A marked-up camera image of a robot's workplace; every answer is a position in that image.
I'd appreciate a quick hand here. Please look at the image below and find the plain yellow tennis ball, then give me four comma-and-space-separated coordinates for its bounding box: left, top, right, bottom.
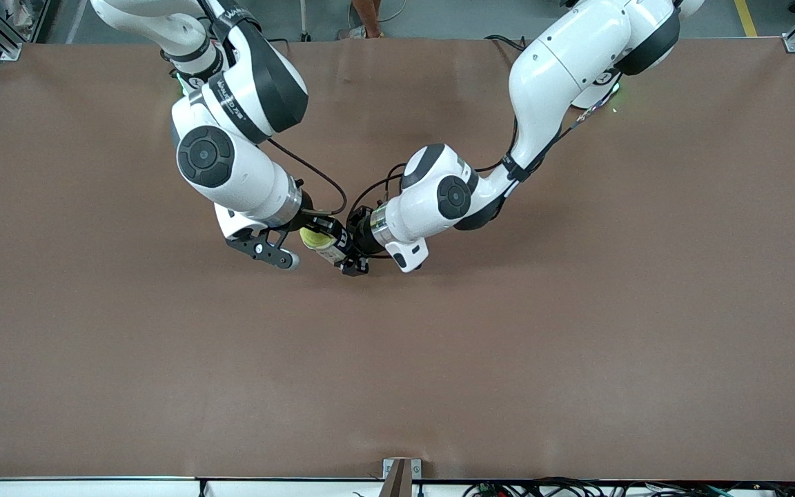
299, 226, 335, 252

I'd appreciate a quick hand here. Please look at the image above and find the white blue tennis ball can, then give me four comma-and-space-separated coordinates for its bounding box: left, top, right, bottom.
315, 233, 357, 269

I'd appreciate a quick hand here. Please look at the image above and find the person's foot in sandal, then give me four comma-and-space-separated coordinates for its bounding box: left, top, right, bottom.
349, 0, 384, 39

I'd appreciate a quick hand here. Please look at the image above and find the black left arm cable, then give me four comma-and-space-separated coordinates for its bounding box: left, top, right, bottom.
346, 62, 622, 260

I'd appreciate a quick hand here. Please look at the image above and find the metal table edge bracket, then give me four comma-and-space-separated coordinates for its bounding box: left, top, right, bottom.
382, 458, 423, 497

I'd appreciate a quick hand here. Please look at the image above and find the black left base cable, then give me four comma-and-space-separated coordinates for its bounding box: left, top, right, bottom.
486, 33, 533, 56

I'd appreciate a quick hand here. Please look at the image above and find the tangled black cable bundle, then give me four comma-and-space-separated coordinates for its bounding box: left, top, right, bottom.
463, 476, 795, 497

